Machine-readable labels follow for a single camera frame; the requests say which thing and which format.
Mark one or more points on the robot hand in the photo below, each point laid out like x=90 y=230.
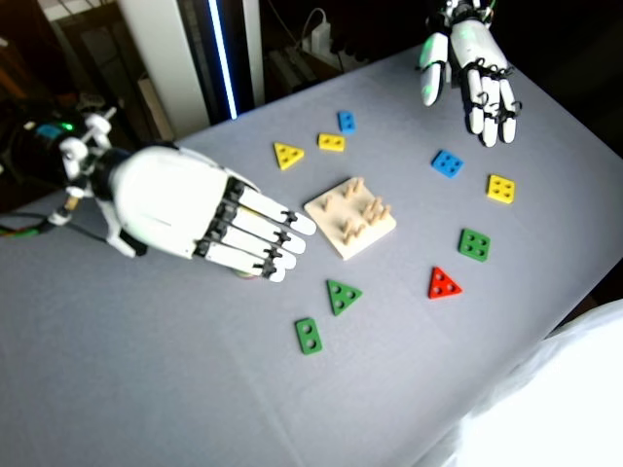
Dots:
x=474 y=44
x=160 y=199

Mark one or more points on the blue four-hole square block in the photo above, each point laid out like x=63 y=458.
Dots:
x=447 y=164

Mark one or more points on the yellow triangle block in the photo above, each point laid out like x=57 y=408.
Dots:
x=288 y=155

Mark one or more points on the blue two-hole rectangle block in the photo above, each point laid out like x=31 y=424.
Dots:
x=346 y=116

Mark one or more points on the yellow four-hole square block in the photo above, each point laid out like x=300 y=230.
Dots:
x=501 y=189

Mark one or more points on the yellow two-hole rectangle block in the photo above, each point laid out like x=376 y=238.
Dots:
x=332 y=136

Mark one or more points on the green four-hole square block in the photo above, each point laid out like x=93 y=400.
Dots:
x=474 y=244

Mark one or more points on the green two-hole rectangle block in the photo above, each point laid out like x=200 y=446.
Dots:
x=308 y=336

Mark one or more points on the green triangle block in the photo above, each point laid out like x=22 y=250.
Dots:
x=342 y=296

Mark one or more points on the red triangle block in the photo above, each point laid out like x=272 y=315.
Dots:
x=443 y=284

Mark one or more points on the white column with blue light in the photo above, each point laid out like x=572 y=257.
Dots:
x=165 y=48

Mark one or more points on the white power adapter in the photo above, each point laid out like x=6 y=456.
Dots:
x=318 y=39

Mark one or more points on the wooden peg board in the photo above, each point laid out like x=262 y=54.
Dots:
x=323 y=216

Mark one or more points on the grey table cloth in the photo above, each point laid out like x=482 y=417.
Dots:
x=194 y=379

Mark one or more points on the grey power strip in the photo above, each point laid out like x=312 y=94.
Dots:
x=287 y=65

